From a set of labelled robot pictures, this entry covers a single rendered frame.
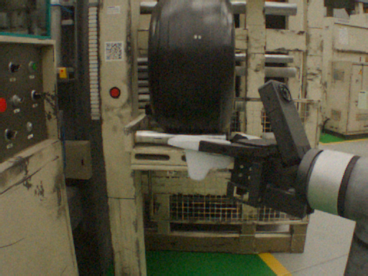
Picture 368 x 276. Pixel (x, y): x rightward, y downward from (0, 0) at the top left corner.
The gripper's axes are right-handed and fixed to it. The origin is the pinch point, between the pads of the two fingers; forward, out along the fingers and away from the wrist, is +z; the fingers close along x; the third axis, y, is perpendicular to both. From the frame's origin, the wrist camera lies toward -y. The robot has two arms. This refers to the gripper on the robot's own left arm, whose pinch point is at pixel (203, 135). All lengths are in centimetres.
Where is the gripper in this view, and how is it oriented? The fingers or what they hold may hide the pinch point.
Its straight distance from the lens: 52.8
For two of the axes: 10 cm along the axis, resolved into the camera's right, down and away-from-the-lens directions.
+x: 7.2, -0.1, 7.0
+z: -6.9, -1.6, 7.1
